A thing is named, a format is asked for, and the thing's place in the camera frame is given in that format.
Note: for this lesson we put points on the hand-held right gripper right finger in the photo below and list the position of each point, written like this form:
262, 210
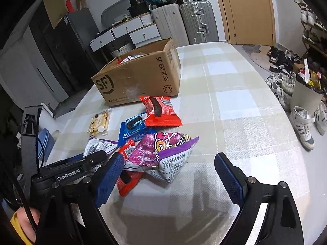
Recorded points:
230, 178

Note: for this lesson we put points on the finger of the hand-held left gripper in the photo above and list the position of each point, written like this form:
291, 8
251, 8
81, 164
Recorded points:
94, 157
93, 170

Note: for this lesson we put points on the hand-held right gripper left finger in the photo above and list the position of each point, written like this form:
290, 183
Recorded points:
109, 181

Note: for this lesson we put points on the small silver snack packet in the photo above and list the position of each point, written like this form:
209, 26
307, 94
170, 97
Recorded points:
99, 146

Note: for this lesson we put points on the red chip bag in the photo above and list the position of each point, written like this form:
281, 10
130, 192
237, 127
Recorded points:
127, 153

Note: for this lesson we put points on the beige cookie packet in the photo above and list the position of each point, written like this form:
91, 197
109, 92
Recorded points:
98, 122

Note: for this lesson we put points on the blue cookie packet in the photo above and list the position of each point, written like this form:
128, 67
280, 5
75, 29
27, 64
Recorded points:
132, 130

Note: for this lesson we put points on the purple snack packet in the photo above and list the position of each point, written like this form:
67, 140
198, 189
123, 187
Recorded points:
166, 155

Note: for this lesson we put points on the red striped snack packet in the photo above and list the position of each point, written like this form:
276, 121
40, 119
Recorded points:
161, 112

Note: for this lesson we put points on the silver noodle snack packet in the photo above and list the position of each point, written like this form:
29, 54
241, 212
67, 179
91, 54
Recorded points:
131, 58

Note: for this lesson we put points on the person's left forearm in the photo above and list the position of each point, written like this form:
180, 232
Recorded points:
16, 227

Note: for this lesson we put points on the person's left hand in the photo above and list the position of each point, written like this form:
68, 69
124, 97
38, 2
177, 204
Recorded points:
29, 222

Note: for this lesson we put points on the white trash bin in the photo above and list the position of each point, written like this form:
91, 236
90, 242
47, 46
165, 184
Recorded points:
304, 99

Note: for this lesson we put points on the woven laundry basket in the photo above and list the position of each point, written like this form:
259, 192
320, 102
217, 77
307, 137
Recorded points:
121, 51

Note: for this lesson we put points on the pile of assorted shoes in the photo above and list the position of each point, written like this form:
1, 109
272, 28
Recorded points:
283, 81

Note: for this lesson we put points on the dark refrigerator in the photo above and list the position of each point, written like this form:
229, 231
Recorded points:
74, 46

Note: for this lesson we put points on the grey irregular rug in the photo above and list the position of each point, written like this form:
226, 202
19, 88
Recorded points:
255, 56

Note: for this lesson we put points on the small cardboard box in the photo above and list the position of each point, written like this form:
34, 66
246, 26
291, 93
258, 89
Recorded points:
297, 67

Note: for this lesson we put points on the white drawer cabinet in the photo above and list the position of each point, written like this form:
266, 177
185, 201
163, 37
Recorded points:
143, 35

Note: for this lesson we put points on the grey oval basin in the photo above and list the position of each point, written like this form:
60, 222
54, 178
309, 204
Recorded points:
113, 9

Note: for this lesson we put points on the beige suitcase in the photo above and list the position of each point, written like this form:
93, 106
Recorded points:
170, 25

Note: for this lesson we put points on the black plastic basket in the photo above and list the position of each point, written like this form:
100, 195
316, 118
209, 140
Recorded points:
138, 11

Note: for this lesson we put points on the large flat cardboard sheet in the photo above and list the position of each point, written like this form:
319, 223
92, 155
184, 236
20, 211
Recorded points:
55, 10

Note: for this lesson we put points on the red flat object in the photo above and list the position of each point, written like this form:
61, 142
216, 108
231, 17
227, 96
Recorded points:
69, 6

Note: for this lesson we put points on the small cardboard piece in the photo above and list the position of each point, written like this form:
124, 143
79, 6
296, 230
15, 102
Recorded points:
79, 1

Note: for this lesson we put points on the wooden shoe rack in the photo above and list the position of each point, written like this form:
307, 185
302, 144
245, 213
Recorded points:
306, 40

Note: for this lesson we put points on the silver suitcase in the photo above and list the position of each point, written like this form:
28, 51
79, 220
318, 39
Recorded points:
199, 23

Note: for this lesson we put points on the wooden door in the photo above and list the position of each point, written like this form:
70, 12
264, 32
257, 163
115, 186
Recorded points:
247, 12

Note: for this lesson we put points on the rows of assorted shoes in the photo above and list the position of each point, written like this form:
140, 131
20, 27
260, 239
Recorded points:
306, 15

